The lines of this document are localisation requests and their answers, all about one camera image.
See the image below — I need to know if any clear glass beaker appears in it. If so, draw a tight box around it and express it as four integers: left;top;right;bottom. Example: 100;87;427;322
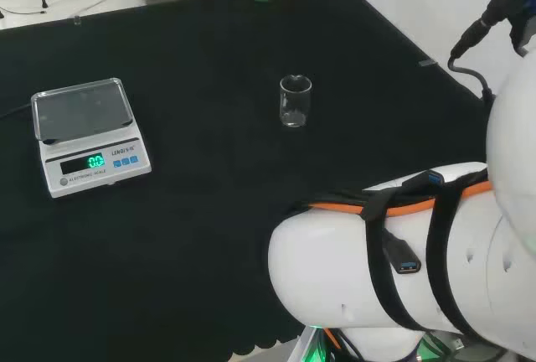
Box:
278;74;313;128

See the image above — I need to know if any white electronic balance steel pan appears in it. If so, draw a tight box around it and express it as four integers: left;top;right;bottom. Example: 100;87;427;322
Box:
31;77;152;199

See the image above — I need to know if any black bench cloth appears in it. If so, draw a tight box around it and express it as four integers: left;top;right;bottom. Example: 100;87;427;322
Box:
0;0;495;357

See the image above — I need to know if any thick black cable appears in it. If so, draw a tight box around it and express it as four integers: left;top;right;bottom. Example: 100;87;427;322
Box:
448;0;510;103

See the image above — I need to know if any black balance power cable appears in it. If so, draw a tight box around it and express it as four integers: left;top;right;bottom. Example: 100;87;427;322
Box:
0;104;34;121

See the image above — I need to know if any black cable blue plug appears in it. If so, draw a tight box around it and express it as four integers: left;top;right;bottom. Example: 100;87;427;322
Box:
381;227;422;276

